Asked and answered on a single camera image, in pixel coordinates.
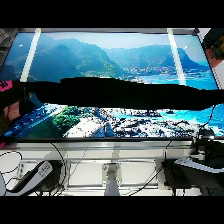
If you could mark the black pants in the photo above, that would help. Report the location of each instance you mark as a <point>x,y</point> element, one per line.
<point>120,93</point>

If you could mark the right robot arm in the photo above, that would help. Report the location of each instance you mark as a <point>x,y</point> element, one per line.
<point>196,166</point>

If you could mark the silver frame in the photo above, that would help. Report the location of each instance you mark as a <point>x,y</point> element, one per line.
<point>100,146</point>

